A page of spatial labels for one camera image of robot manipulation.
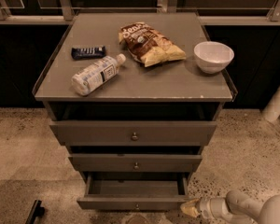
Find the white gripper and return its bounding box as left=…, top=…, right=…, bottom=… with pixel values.
left=180, top=197, right=213, bottom=219

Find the grey bottom drawer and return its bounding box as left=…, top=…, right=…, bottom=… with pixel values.
left=77, top=172, right=189, bottom=211

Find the grey drawer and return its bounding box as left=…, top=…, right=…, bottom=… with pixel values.
left=49, top=120, right=217, bottom=147
left=69, top=154, right=202, bottom=172
left=77, top=172, right=189, bottom=211

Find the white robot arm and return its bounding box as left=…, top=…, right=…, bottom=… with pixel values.
left=180, top=190, right=280, bottom=224

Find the grey middle drawer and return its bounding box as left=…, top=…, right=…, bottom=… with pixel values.
left=69, top=154, right=202, bottom=172

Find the grey drawer cabinet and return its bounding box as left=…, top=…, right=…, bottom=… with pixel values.
left=32, top=12, right=239, bottom=185

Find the grey top drawer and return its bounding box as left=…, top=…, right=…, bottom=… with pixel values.
left=49, top=120, right=217, bottom=147

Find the white pillar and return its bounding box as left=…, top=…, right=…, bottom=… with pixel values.
left=262, top=86, right=280, bottom=122

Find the white bowl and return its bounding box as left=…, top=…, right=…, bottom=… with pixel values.
left=194, top=41, right=234, bottom=74

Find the black object on floor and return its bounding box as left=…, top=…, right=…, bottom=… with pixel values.
left=25, top=200, right=45, bottom=224

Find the white plastic bottle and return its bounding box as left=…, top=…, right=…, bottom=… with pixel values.
left=72, top=53, right=126, bottom=96

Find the brown yellow chip bag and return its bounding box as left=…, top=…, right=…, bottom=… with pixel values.
left=119, top=22, right=186, bottom=67

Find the dark blue snack bar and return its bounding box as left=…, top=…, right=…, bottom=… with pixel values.
left=71, top=46, right=105, bottom=60

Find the metal railing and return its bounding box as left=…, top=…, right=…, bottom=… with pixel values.
left=0, top=0, right=280, bottom=25

